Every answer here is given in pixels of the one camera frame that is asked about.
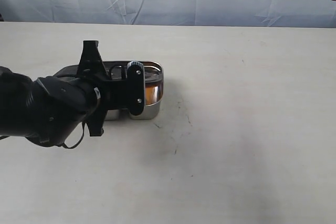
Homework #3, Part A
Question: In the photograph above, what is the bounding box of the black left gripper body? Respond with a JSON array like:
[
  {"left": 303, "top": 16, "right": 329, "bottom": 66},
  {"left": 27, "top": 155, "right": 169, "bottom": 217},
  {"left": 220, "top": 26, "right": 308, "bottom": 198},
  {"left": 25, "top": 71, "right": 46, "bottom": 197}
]
[{"left": 77, "top": 40, "right": 128, "bottom": 137}]

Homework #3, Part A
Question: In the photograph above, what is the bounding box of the yellow cheese wedge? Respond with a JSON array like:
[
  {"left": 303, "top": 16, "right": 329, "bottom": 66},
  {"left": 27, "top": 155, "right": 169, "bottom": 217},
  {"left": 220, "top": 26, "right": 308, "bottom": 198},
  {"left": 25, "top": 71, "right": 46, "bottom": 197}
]
[{"left": 145, "top": 87, "right": 159, "bottom": 105}]

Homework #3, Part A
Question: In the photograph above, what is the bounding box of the stainless steel lunch box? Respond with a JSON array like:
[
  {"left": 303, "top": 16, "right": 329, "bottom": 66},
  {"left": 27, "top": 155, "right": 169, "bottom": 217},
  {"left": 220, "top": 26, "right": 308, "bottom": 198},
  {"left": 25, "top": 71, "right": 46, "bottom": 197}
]
[{"left": 54, "top": 61, "right": 164, "bottom": 121}]

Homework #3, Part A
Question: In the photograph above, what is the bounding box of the dark transparent lunch box lid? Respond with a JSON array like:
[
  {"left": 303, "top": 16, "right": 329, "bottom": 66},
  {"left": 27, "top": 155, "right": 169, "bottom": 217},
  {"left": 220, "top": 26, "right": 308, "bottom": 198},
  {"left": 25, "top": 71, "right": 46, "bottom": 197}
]
[{"left": 54, "top": 61, "right": 164, "bottom": 111}]

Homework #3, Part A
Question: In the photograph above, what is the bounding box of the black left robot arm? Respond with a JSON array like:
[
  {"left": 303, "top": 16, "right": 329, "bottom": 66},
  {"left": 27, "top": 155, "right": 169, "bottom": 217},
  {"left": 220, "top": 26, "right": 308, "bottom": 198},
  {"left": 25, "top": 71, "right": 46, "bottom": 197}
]
[{"left": 1, "top": 40, "right": 144, "bottom": 147}]

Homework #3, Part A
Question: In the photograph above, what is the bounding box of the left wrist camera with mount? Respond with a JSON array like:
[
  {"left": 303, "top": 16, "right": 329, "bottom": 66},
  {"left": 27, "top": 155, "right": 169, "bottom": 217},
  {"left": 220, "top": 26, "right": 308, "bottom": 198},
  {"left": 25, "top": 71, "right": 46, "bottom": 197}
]
[{"left": 127, "top": 61, "right": 145, "bottom": 116}]

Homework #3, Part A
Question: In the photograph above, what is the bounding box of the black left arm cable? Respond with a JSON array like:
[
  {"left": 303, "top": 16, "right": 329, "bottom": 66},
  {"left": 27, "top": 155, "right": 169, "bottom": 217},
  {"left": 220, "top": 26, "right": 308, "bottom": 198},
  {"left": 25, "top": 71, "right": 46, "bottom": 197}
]
[{"left": 61, "top": 121, "right": 89, "bottom": 149}]

